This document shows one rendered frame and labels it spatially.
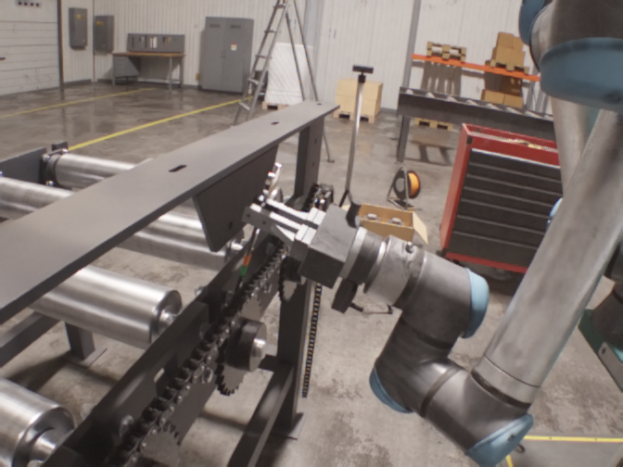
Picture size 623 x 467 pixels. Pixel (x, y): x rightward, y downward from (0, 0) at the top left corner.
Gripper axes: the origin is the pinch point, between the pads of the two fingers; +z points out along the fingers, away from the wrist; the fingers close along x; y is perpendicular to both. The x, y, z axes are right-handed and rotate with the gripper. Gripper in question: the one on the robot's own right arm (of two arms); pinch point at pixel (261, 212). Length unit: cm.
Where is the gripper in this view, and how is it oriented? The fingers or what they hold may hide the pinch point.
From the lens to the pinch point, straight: 61.2
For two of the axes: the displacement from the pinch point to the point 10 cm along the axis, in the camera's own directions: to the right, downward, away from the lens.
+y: 3.2, -7.9, -5.3
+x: -2.5, 4.7, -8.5
